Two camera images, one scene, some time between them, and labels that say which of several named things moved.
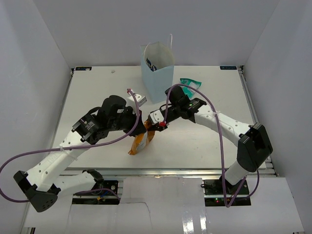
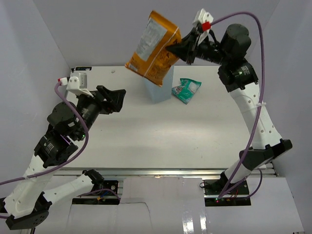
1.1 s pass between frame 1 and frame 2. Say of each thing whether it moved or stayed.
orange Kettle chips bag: moved
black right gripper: moved
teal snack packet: stayed
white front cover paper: stayed
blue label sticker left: stayed
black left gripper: moved
